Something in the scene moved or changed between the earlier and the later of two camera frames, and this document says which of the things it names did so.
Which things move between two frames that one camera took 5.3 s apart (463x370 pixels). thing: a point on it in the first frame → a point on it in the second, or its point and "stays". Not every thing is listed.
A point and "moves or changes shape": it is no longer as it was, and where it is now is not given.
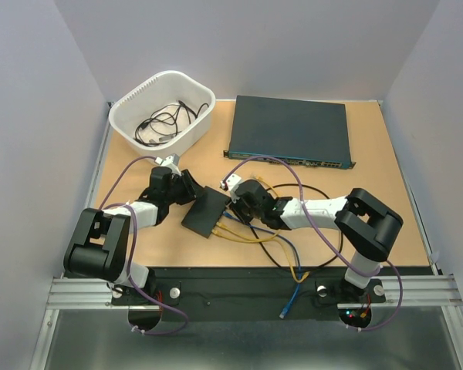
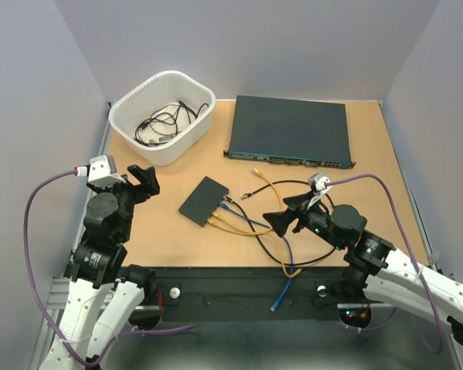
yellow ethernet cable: (260, 241) → (256, 231)
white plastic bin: (167, 114) stays
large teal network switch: (294, 132) stays
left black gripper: (190, 186) → (147, 187)
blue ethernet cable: (290, 301) → (289, 277)
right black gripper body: (244, 211) → (315, 219)
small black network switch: (205, 211) moves or changes shape
